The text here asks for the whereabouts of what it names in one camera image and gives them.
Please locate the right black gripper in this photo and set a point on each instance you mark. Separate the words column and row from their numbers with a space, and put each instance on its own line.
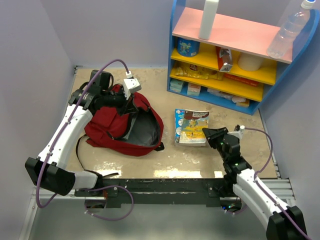
column 212, row 135

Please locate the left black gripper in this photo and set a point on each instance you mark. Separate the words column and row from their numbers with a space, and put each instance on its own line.
column 126, row 107

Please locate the red backpack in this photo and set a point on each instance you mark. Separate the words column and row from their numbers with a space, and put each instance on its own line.
column 134, row 134

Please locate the book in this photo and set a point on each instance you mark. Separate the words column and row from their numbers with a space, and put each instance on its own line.
column 189, row 126

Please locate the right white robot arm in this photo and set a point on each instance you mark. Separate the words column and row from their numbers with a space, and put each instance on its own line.
column 281, row 221

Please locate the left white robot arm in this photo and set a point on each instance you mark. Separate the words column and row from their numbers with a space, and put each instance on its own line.
column 48, row 170

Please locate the teal tissue pack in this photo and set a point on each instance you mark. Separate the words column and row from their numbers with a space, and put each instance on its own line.
column 176, row 85

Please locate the pink tissue pack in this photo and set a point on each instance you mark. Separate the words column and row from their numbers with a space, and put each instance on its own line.
column 193, row 89

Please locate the yellow snack bag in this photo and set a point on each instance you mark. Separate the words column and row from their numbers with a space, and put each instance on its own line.
column 196, row 72

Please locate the white wrapped packs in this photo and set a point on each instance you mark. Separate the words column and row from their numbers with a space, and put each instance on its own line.
column 237, row 100

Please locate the red flat box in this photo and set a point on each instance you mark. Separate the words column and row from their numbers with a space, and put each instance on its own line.
column 242, row 80

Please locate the blue wooden shelf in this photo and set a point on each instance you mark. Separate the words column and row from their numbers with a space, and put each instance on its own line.
column 240, row 36

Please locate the blue round tin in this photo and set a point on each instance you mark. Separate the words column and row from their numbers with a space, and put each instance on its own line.
column 187, row 48

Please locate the white paper roll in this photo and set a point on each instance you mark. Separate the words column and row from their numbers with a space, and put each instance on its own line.
column 249, row 62

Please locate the red snack box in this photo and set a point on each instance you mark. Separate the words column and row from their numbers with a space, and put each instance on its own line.
column 224, row 59

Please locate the white bottle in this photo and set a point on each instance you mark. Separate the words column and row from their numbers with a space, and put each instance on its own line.
column 208, row 17

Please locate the clear plastic water bottle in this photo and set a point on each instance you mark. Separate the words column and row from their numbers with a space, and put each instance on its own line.
column 289, row 30

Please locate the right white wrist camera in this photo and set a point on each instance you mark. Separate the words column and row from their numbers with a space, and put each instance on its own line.
column 238, row 131

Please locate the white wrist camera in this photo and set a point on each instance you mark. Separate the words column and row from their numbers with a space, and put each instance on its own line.
column 130, row 86
column 238, row 131

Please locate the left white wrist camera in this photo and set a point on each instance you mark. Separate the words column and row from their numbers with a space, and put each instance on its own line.
column 130, row 86

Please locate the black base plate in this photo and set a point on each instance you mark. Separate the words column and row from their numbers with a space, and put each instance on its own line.
column 210, row 192

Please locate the aluminium rail frame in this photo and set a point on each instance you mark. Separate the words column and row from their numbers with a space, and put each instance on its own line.
column 279, row 187

